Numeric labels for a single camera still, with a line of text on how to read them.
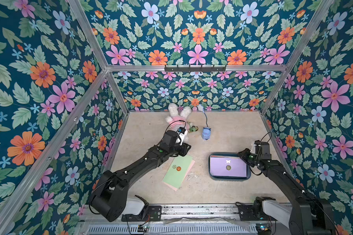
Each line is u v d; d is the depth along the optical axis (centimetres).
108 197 42
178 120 65
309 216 40
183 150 74
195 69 93
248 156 77
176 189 82
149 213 73
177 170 88
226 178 84
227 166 86
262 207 64
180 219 72
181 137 75
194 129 107
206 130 98
